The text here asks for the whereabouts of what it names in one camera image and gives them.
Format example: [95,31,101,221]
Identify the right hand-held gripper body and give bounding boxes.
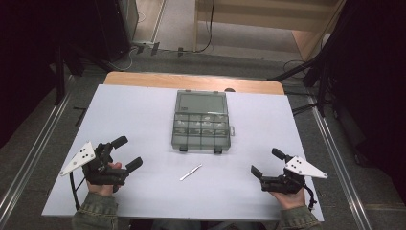
[259,155,328,196]

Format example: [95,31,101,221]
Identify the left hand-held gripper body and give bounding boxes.
[59,141,129,186]

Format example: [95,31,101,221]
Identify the person's left hand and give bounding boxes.
[85,161,124,196]

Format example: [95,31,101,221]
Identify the person's right hand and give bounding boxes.
[269,188,307,211]

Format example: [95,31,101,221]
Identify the white table board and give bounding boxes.
[41,83,326,222]

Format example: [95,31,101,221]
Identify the thin white stick tool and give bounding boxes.
[178,163,204,182]

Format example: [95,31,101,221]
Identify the translucent grey compartment box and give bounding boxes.
[170,89,237,154]

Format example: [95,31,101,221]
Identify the black metal stand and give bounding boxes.
[49,42,113,107]
[267,57,336,118]

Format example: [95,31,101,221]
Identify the wooden table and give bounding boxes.
[103,71,285,96]

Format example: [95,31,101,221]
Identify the black cabinet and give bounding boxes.
[94,0,140,63]

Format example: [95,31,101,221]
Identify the light wooden bench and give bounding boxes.
[192,0,348,62]

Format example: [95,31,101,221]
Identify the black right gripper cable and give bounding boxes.
[302,183,319,213]

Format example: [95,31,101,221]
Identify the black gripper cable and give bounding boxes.
[302,183,319,213]
[69,172,88,212]

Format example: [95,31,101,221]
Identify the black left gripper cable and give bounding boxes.
[69,172,88,212]

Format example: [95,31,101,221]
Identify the metal floor rail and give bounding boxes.
[0,75,75,219]
[306,95,373,230]

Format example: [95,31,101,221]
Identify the white floor cable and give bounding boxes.
[111,46,139,72]

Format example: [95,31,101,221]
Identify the black hanging cable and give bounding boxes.
[193,0,216,55]

